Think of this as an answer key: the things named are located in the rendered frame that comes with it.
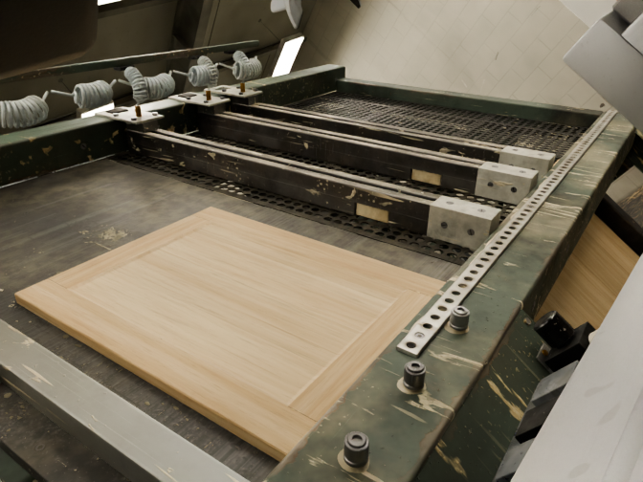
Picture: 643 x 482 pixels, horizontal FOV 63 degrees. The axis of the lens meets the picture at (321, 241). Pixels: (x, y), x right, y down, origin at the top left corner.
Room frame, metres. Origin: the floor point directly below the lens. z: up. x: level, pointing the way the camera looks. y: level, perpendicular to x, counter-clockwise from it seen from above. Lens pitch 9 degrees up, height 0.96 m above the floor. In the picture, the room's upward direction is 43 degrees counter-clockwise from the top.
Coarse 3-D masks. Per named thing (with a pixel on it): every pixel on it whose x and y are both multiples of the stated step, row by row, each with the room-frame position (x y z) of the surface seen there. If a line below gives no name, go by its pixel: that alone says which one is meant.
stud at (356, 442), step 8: (352, 432) 0.54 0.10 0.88; (360, 432) 0.54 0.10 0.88; (344, 440) 0.53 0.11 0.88; (352, 440) 0.53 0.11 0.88; (360, 440) 0.53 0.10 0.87; (368, 440) 0.53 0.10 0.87; (344, 448) 0.53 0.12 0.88; (352, 448) 0.52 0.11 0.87; (360, 448) 0.52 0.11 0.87; (368, 448) 0.53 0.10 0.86; (344, 456) 0.54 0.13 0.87; (352, 456) 0.53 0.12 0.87; (360, 456) 0.53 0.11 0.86; (352, 464) 0.53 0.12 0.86; (360, 464) 0.53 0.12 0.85
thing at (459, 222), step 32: (128, 128) 1.41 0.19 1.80; (160, 160) 1.40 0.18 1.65; (192, 160) 1.33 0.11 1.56; (224, 160) 1.28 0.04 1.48; (256, 160) 1.24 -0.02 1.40; (288, 160) 1.25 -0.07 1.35; (288, 192) 1.22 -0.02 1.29; (320, 192) 1.18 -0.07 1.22; (352, 192) 1.13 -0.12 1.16; (384, 192) 1.10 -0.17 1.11; (416, 192) 1.11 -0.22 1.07; (416, 224) 1.09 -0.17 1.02; (448, 224) 1.05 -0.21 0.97; (480, 224) 1.02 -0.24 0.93
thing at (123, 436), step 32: (0, 320) 0.70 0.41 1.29; (0, 352) 0.65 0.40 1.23; (32, 352) 0.65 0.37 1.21; (32, 384) 0.60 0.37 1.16; (64, 384) 0.61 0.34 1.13; (96, 384) 0.61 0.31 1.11; (64, 416) 0.58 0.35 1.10; (96, 416) 0.57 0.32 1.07; (128, 416) 0.58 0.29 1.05; (96, 448) 0.57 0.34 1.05; (128, 448) 0.54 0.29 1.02; (160, 448) 0.55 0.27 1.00; (192, 448) 0.55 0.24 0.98; (160, 480) 0.52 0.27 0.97; (192, 480) 0.52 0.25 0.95; (224, 480) 0.52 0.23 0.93
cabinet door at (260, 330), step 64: (128, 256) 0.91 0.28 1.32; (192, 256) 0.93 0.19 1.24; (256, 256) 0.95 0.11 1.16; (320, 256) 0.96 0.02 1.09; (64, 320) 0.74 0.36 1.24; (128, 320) 0.76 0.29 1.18; (192, 320) 0.77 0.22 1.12; (256, 320) 0.78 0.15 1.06; (320, 320) 0.80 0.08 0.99; (384, 320) 0.80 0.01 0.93; (192, 384) 0.66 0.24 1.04; (256, 384) 0.67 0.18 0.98; (320, 384) 0.68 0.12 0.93; (256, 448) 0.61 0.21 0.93
